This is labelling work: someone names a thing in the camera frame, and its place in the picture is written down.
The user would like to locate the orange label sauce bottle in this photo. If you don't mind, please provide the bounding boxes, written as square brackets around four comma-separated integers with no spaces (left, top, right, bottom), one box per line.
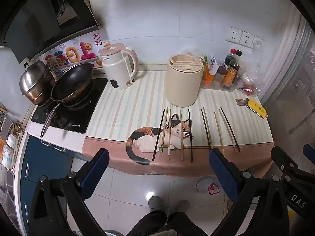
[223,60,241,85]

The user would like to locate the person's left grey slipper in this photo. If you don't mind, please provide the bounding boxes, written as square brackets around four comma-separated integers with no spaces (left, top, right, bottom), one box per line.
[148,196,163,212]

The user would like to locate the clear plastic tray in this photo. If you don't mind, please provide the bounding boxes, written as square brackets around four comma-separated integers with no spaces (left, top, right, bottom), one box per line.
[200,79,238,93]

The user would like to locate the colourful wall sticker decoration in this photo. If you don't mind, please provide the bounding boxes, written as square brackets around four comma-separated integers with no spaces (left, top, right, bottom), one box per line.
[45,33,103,73]

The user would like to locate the white wall socket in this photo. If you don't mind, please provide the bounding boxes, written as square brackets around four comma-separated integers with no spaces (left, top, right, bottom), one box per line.
[240,31,255,48]
[253,37,264,51]
[225,27,243,44]

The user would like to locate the person's right grey slipper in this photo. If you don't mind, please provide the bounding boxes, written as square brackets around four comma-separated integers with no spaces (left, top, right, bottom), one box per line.
[176,200,190,213]

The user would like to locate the black range hood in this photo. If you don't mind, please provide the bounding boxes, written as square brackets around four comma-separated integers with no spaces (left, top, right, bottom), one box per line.
[0,0,103,64]

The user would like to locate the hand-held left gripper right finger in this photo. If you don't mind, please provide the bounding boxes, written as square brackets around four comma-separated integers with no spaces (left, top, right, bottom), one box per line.
[208,148,288,236]

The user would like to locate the yellow handled tool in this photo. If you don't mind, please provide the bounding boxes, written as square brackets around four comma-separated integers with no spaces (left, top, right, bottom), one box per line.
[235,98,268,120]

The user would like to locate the stainless steel pot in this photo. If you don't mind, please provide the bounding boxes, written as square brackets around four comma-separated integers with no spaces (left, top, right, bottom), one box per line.
[20,61,56,106]

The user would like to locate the black wok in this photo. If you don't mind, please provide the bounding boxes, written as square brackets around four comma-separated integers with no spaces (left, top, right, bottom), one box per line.
[40,62,95,138]

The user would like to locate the person's grey slipper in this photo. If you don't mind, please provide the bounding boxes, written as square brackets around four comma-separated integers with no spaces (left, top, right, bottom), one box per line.
[176,200,190,213]
[148,196,163,212]

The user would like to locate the clear plastic bag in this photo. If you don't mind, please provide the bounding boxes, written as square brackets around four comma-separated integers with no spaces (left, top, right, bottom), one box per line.
[237,60,264,96]

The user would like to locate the brown cap spice jar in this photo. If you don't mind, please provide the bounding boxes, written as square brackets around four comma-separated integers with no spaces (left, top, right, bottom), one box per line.
[215,66,228,83]

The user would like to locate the blue kitchen cabinet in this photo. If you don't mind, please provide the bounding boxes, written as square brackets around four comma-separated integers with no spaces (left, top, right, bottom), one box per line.
[15,134,84,227]

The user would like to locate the pale whitish chopstick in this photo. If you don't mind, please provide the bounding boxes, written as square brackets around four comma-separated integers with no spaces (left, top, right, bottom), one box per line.
[218,108,237,152]

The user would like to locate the white patterned cup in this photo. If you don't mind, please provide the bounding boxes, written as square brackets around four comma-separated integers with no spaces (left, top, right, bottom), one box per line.
[1,145,16,170]

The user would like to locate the pink and white electric kettle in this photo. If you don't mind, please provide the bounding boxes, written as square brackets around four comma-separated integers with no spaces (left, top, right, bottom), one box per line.
[98,43,138,91]

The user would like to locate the dark sauce bottle red cap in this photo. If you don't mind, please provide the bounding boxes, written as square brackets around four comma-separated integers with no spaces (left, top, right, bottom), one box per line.
[224,49,237,67]

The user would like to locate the white packet with blue logo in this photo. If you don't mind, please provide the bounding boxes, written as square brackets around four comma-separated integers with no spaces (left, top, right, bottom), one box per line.
[209,53,220,75]

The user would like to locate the white round floor container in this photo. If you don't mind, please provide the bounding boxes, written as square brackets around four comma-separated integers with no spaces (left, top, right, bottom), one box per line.
[195,177,221,196]

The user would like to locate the beige cylindrical utensil holder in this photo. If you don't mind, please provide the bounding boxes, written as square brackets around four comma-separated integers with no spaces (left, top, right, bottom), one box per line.
[166,53,204,107]

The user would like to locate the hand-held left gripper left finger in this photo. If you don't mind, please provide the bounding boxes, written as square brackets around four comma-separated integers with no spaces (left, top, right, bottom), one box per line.
[28,148,110,236]

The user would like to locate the striped cat-print table mat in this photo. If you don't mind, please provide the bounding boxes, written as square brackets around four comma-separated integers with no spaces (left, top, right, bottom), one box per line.
[82,70,274,177]

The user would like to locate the black induction cooktop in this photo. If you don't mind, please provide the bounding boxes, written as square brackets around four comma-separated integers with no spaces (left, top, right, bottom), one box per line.
[31,77,109,134]

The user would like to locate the person's black pants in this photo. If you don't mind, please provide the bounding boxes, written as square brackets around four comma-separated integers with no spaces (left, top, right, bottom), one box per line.
[127,210,208,236]

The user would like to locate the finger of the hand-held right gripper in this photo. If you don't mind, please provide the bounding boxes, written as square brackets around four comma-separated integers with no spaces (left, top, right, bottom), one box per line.
[303,144,315,161]
[270,146,299,176]

